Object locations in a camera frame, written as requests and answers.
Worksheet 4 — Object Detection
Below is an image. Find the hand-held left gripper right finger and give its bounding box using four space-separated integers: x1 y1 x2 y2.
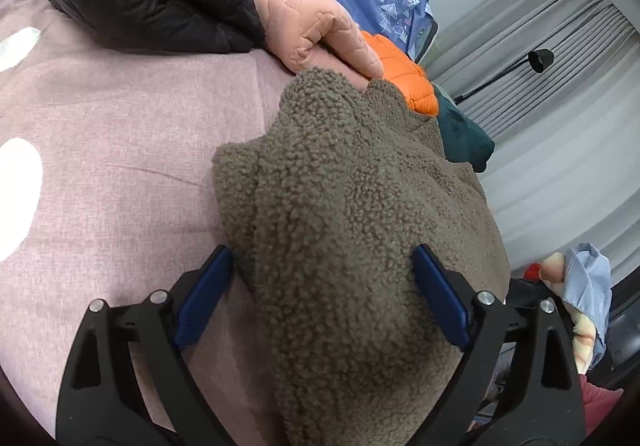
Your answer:
411 244 587 446

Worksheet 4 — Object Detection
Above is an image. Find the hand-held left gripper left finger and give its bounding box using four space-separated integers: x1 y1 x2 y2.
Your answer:
55 245 236 446

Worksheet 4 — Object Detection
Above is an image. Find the brown fleece jacket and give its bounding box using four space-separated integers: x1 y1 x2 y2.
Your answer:
212 67 511 446

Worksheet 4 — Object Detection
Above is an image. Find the cream plush toy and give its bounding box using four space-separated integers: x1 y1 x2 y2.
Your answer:
542 251 607 374

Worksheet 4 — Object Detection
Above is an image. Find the light blue cloth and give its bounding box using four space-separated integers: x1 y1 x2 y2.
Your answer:
560 242 613 342

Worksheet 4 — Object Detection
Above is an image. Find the grey curtain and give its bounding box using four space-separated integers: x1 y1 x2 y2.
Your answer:
430 0 640 287

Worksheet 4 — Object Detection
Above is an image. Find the dark teal garment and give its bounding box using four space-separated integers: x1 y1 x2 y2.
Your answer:
431 83 496 173

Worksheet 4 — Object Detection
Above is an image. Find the pink polka dot bedsheet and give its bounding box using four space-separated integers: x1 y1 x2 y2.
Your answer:
0 0 301 446

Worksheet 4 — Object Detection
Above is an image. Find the dark pink cloth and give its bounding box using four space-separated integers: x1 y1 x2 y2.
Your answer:
579 373 626 438

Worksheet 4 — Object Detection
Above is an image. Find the orange puffer jacket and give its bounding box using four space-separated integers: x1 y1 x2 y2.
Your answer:
361 30 440 117

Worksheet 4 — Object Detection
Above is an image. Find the black floor lamp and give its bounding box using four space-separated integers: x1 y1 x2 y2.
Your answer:
452 47 555 104

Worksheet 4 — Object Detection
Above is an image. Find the pink quilted jacket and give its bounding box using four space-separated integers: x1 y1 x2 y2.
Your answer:
230 0 386 89

